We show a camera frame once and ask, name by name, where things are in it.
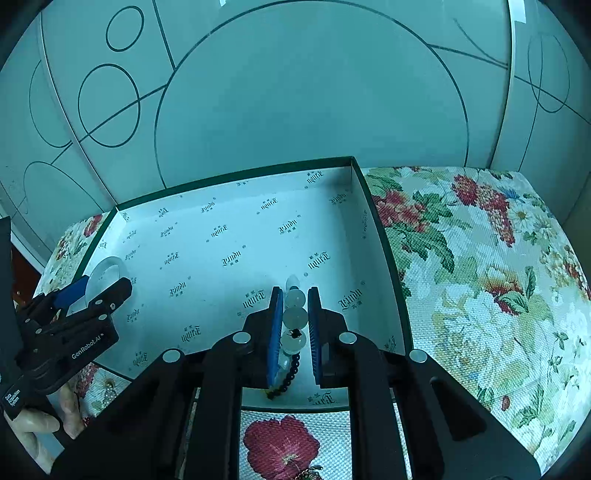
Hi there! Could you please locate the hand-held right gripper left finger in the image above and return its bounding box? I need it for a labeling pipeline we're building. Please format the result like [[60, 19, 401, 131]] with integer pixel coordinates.
[[51, 286, 284, 480]]

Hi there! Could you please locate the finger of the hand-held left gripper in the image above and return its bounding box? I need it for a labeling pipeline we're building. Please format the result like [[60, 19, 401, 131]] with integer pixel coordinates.
[[60, 277, 134, 325], [16, 275, 91, 324]]

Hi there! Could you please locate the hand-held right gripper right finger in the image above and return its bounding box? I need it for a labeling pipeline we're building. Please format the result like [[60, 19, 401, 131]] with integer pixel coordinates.
[[308, 286, 541, 480]]

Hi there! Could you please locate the white bead bracelet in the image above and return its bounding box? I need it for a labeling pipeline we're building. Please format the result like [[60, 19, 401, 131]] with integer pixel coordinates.
[[264, 274, 309, 401]]

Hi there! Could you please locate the white jade bangle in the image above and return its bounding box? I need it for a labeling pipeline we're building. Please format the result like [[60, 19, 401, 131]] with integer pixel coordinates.
[[85, 257, 129, 306]]

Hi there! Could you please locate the green jewelry box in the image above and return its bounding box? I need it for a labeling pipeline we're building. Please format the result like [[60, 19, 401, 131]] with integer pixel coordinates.
[[78, 156, 414, 411]]

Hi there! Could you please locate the person's left hand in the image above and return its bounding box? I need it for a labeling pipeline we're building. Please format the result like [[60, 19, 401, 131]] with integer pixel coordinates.
[[4, 383, 88, 476]]

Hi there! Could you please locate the brown wooden furniture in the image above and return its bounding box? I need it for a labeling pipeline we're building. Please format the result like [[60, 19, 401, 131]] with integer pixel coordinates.
[[10, 247, 44, 309]]

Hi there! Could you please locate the pale green wardrobe door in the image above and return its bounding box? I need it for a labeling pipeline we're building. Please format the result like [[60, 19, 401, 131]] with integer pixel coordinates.
[[0, 9, 117, 259], [41, 0, 528, 209], [490, 0, 591, 227]]

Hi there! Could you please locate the floral cloth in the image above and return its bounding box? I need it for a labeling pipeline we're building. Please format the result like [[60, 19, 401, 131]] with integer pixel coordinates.
[[34, 166, 591, 480]]

